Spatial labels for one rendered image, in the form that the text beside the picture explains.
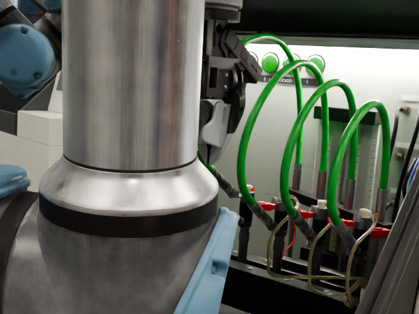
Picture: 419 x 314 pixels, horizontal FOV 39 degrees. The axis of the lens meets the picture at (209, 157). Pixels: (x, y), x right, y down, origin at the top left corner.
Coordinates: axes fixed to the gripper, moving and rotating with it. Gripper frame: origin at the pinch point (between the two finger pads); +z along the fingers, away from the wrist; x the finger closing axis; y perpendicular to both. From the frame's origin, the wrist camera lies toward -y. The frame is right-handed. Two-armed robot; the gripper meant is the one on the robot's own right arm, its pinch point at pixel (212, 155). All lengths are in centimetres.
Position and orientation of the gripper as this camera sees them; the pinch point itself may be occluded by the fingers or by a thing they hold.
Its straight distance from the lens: 83.8
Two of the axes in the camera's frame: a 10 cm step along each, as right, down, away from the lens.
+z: -0.7, 9.9, 1.4
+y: -6.0, 0.7, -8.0
